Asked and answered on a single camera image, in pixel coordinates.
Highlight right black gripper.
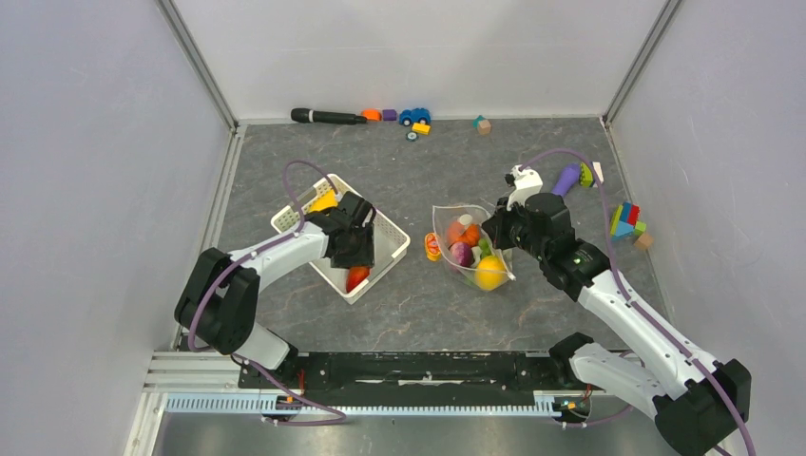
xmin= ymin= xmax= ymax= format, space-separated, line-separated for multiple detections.
xmin=482 ymin=195 xmax=547 ymax=261

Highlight green toy grapes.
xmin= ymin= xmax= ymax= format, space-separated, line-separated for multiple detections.
xmin=477 ymin=238 xmax=492 ymax=258

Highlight yellow toy lemon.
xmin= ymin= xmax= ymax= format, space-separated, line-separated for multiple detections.
xmin=473 ymin=256 xmax=509 ymax=291

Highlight orange toy pumpkin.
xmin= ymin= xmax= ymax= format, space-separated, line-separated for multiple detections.
xmin=446 ymin=220 xmax=481 ymax=247

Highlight clear zip top bag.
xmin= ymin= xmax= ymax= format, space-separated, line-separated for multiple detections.
xmin=431 ymin=205 xmax=515 ymax=292

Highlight purple toy onion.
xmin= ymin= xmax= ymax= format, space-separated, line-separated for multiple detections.
xmin=450 ymin=241 xmax=475 ymax=268

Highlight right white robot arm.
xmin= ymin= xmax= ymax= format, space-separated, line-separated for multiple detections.
xmin=482 ymin=193 xmax=756 ymax=455

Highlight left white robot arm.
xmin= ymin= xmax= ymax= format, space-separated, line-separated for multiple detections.
xmin=174 ymin=192 xmax=377 ymax=388

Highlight red orange toy chili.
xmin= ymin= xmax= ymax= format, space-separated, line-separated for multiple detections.
xmin=345 ymin=266 xmax=371 ymax=294

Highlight white perforated plastic basket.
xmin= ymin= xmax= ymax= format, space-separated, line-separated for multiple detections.
xmin=270 ymin=174 xmax=411 ymax=305

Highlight yellow toy mango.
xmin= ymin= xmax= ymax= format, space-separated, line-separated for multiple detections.
xmin=308 ymin=190 xmax=338 ymax=213

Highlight purple toy eggplant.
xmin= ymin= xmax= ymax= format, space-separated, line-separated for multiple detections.
xmin=550 ymin=163 xmax=581 ymax=198

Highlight green white brick stack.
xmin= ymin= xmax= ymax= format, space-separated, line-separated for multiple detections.
xmin=579 ymin=161 xmax=604 ymax=188

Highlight multicolour brick stack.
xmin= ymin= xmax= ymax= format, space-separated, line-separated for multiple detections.
xmin=609 ymin=201 xmax=646 ymax=240

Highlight yellow butterfly toy block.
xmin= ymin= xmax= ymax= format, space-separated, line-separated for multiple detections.
xmin=424 ymin=232 xmax=442 ymax=261

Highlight small wooden cube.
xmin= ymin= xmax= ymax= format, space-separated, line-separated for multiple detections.
xmin=634 ymin=232 xmax=654 ymax=251

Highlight teal and wood cubes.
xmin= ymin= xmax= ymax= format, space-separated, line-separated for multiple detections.
xmin=473 ymin=115 xmax=491 ymax=136

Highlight orange toy piece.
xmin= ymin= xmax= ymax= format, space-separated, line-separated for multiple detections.
xmin=360 ymin=109 xmax=383 ymax=122

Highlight yellow toy brick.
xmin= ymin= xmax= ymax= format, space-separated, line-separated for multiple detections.
xmin=412 ymin=123 xmax=431 ymax=135

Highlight purple toy block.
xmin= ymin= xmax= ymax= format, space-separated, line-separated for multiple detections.
xmin=381 ymin=109 xmax=398 ymax=122

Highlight black microphone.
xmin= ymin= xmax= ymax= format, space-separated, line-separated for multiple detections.
xmin=290 ymin=107 xmax=368 ymax=125

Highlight blue toy car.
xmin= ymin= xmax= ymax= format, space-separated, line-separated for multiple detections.
xmin=398 ymin=107 xmax=432 ymax=126

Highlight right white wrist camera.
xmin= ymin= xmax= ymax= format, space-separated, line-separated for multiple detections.
xmin=505 ymin=165 xmax=543 ymax=210

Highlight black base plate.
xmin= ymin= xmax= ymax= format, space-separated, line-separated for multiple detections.
xmin=236 ymin=351 xmax=594 ymax=408

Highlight white cable duct rail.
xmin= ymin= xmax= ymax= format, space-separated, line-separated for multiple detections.
xmin=164 ymin=392 xmax=561 ymax=418

